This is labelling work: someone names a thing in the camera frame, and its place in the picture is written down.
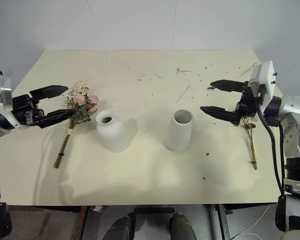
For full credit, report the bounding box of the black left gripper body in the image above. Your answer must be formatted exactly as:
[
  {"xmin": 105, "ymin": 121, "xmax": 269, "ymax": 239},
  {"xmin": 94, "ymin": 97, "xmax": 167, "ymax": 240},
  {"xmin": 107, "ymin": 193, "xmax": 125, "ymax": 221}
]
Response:
[{"xmin": 11, "ymin": 94, "xmax": 45, "ymax": 129}]

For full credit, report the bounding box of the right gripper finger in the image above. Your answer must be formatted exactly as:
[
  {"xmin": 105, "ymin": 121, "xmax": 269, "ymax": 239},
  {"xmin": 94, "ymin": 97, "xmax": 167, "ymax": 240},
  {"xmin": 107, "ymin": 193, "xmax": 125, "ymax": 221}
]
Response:
[
  {"xmin": 200, "ymin": 105, "xmax": 241, "ymax": 126},
  {"xmin": 209, "ymin": 79, "xmax": 245, "ymax": 94}
]

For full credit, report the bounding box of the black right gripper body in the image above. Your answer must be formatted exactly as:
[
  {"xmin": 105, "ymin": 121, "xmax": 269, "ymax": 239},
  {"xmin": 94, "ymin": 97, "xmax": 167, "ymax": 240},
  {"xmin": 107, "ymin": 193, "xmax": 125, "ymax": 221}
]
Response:
[{"xmin": 235, "ymin": 80, "xmax": 260, "ymax": 119}]

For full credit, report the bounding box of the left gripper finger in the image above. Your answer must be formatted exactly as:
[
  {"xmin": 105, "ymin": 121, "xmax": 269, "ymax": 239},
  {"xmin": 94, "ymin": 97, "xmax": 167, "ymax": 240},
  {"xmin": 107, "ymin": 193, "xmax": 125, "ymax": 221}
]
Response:
[
  {"xmin": 29, "ymin": 84, "xmax": 69, "ymax": 104},
  {"xmin": 36, "ymin": 109, "xmax": 77, "ymax": 129}
]

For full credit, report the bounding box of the white tapered vase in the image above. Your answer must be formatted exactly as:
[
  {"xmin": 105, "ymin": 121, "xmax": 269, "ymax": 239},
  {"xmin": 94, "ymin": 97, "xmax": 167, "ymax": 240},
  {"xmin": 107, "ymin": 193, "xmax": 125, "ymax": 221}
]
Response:
[{"xmin": 165, "ymin": 108, "xmax": 194, "ymax": 152}]

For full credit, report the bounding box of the white narrow-neck vase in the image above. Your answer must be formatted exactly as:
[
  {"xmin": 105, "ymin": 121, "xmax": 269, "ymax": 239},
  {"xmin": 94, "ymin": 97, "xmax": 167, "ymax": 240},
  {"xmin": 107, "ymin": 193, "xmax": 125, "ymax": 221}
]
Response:
[{"xmin": 95, "ymin": 110, "xmax": 139, "ymax": 153}]

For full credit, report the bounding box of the loose dried twig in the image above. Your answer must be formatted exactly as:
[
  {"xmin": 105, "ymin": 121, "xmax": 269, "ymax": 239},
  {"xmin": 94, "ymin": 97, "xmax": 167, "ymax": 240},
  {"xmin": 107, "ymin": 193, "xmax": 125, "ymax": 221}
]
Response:
[{"xmin": 239, "ymin": 62, "xmax": 262, "ymax": 77}]

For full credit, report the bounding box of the pink rose bouquet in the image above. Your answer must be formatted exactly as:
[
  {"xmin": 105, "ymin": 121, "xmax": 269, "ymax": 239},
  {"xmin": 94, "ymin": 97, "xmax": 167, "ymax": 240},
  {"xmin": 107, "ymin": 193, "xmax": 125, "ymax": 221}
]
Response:
[{"xmin": 52, "ymin": 77, "xmax": 100, "ymax": 170}]

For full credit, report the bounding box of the dried yellow flower bunch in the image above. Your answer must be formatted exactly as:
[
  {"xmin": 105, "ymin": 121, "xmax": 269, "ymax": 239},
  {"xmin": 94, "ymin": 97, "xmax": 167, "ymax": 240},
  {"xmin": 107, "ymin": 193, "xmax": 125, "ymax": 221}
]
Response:
[{"xmin": 240, "ymin": 115, "xmax": 259, "ymax": 171}]

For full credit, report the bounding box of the brown wooden beam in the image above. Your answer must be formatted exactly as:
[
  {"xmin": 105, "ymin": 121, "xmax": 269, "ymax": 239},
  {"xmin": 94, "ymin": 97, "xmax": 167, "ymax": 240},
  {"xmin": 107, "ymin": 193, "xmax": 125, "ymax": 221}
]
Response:
[{"xmin": 71, "ymin": 205, "xmax": 90, "ymax": 240}]

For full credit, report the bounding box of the black table leg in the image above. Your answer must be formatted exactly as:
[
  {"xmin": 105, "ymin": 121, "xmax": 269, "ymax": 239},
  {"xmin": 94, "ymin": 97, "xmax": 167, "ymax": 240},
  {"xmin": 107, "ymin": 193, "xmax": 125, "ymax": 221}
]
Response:
[{"xmin": 214, "ymin": 204, "xmax": 232, "ymax": 240}]

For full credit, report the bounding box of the dark rounded shape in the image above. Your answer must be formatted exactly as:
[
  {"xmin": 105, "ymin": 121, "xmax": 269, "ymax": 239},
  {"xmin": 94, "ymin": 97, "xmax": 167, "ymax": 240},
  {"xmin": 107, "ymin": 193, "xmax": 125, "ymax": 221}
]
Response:
[
  {"xmin": 169, "ymin": 212, "xmax": 195, "ymax": 240},
  {"xmin": 103, "ymin": 215, "xmax": 136, "ymax": 240}
]

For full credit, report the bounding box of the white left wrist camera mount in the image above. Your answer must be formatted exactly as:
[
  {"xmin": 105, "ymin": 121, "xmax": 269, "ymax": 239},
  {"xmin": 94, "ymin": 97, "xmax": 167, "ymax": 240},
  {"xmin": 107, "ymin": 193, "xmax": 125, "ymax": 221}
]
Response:
[{"xmin": 0, "ymin": 70, "xmax": 14, "ymax": 113}]

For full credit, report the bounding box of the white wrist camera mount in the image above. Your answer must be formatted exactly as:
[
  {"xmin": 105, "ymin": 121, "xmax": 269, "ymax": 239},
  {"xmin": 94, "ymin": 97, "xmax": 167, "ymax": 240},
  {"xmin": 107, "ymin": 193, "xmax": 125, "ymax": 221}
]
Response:
[
  {"xmin": 248, "ymin": 60, "xmax": 278, "ymax": 122},
  {"xmin": 0, "ymin": 70, "xmax": 14, "ymax": 113}
]

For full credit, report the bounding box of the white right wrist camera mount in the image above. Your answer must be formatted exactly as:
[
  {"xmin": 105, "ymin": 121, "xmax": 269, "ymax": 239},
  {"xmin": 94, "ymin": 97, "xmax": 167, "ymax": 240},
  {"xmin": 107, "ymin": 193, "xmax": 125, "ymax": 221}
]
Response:
[{"xmin": 248, "ymin": 60, "xmax": 278, "ymax": 122}]

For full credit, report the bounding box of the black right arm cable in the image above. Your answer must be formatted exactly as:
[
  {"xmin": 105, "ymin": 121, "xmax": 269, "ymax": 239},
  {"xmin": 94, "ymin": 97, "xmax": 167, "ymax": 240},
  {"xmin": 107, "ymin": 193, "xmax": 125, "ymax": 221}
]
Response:
[{"xmin": 255, "ymin": 92, "xmax": 287, "ymax": 198}]

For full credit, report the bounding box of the thin white floor cable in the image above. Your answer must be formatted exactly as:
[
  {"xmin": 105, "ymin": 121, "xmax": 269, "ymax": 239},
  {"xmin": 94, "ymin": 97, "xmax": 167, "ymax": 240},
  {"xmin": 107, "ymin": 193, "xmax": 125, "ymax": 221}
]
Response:
[{"xmin": 229, "ymin": 204, "xmax": 271, "ymax": 240}]

